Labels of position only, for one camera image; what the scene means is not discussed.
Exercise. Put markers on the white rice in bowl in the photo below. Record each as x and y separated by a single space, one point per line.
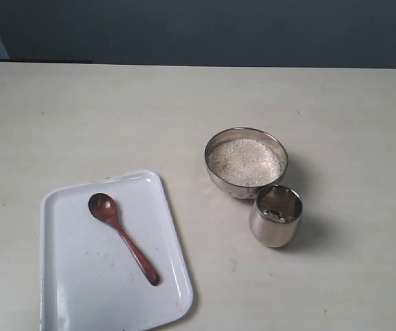
244 162

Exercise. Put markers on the steel bowl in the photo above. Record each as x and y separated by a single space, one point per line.
230 134

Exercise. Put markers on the steel cup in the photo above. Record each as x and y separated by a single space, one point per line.
283 199

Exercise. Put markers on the rice in steel cup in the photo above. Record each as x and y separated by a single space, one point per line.
274 216

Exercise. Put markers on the white rectangular plastic tray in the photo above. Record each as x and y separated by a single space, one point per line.
89 279

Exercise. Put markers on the brown wooden spoon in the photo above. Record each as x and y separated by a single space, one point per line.
103 208

